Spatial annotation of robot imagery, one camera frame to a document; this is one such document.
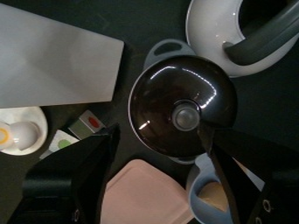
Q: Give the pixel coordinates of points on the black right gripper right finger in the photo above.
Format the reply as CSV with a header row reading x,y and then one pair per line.
x,y
248,175

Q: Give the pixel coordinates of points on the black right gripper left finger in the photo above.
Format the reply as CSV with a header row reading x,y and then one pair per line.
x,y
73,180

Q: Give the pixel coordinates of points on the light blue toy cup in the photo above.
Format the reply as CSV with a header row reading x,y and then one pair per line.
x,y
208,195

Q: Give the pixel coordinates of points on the small box with green dot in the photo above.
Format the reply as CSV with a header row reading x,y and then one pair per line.
x,y
57,144

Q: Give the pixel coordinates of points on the small box with red dot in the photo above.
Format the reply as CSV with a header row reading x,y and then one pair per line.
x,y
87,124

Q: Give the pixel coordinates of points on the white egg cup dish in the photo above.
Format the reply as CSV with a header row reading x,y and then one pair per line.
x,y
27,128

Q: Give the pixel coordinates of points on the toy egg half with yolk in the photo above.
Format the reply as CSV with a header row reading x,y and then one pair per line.
x,y
4,135

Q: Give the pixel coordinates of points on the dark transparent pot lid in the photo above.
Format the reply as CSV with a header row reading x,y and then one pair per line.
x,y
175,99

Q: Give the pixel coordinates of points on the white rectangular board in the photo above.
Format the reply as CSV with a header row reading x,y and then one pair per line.
x,y
53,64

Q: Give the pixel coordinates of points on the grey toy pot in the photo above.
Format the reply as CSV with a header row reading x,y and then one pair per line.
x,y
167,52

